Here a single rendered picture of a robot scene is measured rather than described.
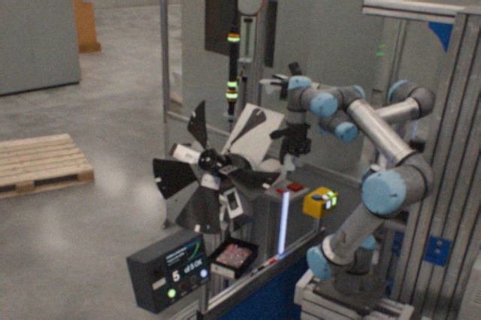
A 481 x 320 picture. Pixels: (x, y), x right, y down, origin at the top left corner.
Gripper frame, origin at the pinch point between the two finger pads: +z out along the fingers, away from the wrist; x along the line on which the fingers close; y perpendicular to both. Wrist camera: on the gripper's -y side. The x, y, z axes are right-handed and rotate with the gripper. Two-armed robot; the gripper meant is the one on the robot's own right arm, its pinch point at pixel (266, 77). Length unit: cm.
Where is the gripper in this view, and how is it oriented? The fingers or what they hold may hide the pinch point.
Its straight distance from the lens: 216.1
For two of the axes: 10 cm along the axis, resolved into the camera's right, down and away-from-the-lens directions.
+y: -0.6, 8.9, 4.5
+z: -8.7, -2.7, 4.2
